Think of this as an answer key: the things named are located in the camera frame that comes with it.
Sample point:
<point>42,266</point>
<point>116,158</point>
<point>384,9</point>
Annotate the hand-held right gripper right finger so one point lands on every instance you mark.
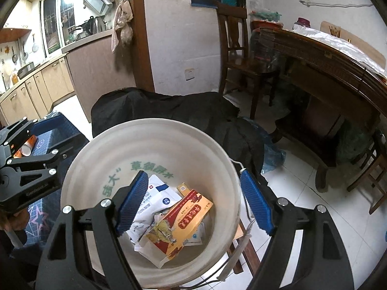
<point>257,202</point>

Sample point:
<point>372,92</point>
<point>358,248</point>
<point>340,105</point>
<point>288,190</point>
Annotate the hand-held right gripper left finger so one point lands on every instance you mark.
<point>133,202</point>

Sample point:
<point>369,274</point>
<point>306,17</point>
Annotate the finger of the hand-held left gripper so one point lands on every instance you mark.
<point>15,134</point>
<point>45,160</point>

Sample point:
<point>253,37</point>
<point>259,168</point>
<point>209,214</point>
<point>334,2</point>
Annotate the round orange paper cup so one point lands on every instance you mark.
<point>30,143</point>

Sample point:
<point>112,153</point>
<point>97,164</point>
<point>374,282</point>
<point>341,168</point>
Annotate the white wrapper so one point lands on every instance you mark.
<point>142,223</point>

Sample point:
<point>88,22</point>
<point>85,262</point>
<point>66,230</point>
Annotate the white blue medical packet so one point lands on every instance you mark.
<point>158,188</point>
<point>151,255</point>

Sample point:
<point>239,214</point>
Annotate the red yellow medicine box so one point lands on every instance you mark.
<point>178,220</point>

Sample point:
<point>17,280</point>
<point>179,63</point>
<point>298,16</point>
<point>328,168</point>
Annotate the white plastic bucket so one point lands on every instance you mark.
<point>169,145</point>

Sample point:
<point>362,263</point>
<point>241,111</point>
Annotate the person's left hand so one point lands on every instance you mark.
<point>13,220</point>

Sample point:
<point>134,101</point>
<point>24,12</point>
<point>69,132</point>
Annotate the blue grid tablecloth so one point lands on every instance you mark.
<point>48,134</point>

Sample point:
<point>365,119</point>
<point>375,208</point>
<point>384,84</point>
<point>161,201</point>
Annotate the wooden stool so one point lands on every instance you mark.
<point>242,232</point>

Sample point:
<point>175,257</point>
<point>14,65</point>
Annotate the beige kitchen cabinets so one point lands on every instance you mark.
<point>39,90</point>

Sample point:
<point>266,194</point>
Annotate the blue plastic bag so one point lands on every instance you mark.
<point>272,154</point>

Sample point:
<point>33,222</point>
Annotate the metal tray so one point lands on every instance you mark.
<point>25,69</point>

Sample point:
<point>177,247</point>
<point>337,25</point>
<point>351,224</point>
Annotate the hanging metal strainer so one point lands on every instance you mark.
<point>35,46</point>

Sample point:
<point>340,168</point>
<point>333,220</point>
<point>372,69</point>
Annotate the black jacket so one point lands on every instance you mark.
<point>181,111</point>

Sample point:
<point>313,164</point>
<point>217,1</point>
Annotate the dark green plastic bag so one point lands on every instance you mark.
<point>355,142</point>

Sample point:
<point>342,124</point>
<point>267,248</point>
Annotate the kitchen window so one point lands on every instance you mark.
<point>57,21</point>

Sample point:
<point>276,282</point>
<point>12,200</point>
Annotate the steel kettle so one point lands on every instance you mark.
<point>95,25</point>

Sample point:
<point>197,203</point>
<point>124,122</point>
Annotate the dark wooden table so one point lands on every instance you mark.
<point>332,66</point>

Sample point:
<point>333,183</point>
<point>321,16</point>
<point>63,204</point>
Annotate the hanging plastic bags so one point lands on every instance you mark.
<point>124,18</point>

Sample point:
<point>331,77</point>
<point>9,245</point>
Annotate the dark wooden chair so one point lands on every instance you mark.
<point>232,36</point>

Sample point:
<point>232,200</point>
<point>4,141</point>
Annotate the red basin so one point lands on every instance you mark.
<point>266,25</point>

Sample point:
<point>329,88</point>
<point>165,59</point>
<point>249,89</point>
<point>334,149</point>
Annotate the white plastic table cover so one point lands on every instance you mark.
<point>338,43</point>

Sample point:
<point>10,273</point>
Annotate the red lid jar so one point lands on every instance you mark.
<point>301,24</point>

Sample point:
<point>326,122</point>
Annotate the bundle of chopsticks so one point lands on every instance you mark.
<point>334,31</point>

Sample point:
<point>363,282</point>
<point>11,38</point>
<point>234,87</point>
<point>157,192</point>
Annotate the wooden wall shelf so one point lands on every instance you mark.
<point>13,34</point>

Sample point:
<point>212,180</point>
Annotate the white wall socket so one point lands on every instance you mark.
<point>190,74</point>

